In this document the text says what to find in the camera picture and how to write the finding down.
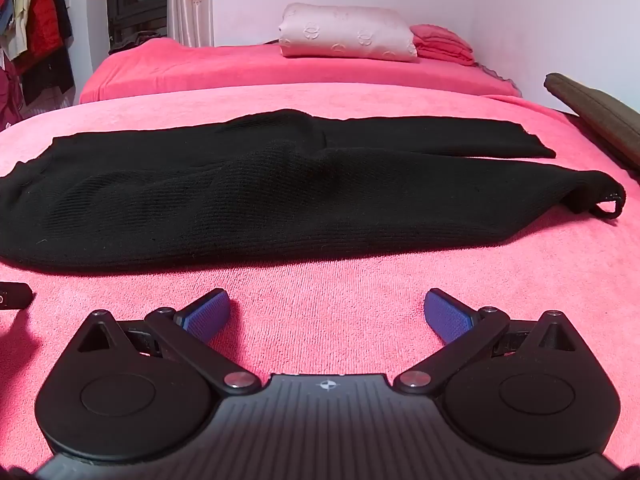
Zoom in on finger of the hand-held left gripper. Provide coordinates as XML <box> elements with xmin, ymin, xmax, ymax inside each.
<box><xmin>0</xmin><ymin>282</ymin><xmax>35</xmax><ymax>310</ymax></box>

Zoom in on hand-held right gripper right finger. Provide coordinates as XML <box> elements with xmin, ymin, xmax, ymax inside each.
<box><xmin>394</xmin><ymin>288</ymin><xmax>581</xmax><ymax>397</ymax></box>

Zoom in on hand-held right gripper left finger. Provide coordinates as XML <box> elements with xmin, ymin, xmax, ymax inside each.
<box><xmin>70</xmin><ymin>288</ymin><xmax>262</xmax><ymax>396</ymax></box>

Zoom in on black knit pants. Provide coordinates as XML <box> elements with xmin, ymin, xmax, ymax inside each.
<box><xmin>0</xmin><ymin>108</ymin><xmax>627</xmax><ymax>275</ymax></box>

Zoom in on pink terry blanket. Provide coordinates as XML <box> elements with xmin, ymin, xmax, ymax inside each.
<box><xmin>0</xmin><ymin>82</ymin><xmax>640</xmax><ymax>480</ymax></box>

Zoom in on maroon hanging garment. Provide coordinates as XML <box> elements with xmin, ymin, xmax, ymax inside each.
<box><xmin>0</xmin><ymin>57</ymin><xmax>24</xmax><ymax>128</ymax></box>

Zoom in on pink bed sheet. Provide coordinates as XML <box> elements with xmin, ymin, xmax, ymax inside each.
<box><xmin>79</xmin><ymin>39</ymin><xmax>523</xmax><ymax>106</ymax></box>

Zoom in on brown cushion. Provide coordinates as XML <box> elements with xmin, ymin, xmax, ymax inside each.
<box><xmin>544</xmin><ymin>73</ymin><xmax>640</xmax><ymax>168</ymax></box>

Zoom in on red pillow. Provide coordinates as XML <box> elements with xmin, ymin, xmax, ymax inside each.
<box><xmin>410</xmin><ymin>23</ymin><xmax>476</xmax><ymax>67</ymax></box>

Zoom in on cream hanging garment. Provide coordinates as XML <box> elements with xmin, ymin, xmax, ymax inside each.
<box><xmin>4</xmin><ymin>0</ymin><xmax>32</xmax><ymax>59</ymax></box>

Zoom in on red hanging jacket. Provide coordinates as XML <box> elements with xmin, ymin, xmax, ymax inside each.
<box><xmin>24</xmin><ymin>0</ymin><xmax>60</xmax><ymax>63</ymax></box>

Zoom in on dark cloth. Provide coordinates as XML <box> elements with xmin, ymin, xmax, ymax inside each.
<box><xmin>108</xmin><ymin>31</ymin><xmax>169</xmax><ymax>56</ymax></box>

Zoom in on hanging clothes on rack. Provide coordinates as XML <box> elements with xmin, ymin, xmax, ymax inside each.
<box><xmin>20</xmin><ymin>0</ymin><xmax>77</xmax><ymax>107</ymax></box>

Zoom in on white pillow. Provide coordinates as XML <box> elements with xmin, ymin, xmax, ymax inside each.
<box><xmin>278</xmin><ymin>2</ymin><xmax>419</xmax><ymax>63</ymax></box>

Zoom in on pink patterned curtain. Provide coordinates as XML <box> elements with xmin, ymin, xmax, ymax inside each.
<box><xmin>167</xmin><ymin>0</ymin><xmax>216</xmax><ymax>48</ymax></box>

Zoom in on dark wooden cabinet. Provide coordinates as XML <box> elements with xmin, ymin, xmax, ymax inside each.
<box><xmin>106</xmin><ymin>0</ymin><xmax>169</xmax><ymax>45</ymax></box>

